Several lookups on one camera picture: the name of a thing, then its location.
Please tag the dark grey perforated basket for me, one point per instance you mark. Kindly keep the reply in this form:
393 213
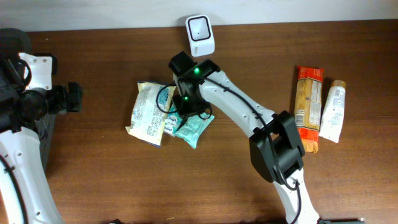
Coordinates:
14 41

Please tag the cream snack bag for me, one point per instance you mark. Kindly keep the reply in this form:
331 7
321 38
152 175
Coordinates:
150 111

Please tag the teal wipes packet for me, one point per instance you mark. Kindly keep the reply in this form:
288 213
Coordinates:
193 128

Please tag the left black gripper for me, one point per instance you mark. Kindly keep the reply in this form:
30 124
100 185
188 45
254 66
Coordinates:
73 96

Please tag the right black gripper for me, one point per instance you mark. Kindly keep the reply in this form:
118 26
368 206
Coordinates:
189 109

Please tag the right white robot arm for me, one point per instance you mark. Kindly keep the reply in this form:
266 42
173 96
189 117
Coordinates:
275 146

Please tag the white tube with tan cap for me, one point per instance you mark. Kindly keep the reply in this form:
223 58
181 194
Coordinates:
333 113

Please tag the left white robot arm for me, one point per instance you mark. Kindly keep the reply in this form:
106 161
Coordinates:
24 187

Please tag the orange spaghetti packet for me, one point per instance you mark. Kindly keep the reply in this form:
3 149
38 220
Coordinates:
308 104

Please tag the small teal tissue pack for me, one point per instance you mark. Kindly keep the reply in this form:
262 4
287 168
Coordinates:
172 123

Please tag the white barcode scanner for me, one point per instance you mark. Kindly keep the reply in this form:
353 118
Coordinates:
200 35

